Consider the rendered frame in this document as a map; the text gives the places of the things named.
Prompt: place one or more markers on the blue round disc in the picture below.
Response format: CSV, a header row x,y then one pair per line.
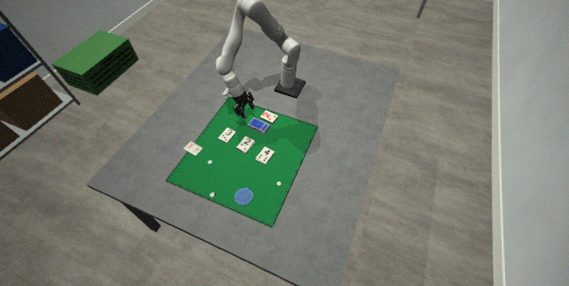
x,y
243,196

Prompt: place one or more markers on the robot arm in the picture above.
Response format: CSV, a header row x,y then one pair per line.
x,y
257,11

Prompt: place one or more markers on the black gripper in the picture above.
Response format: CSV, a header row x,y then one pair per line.
x,y
241,101

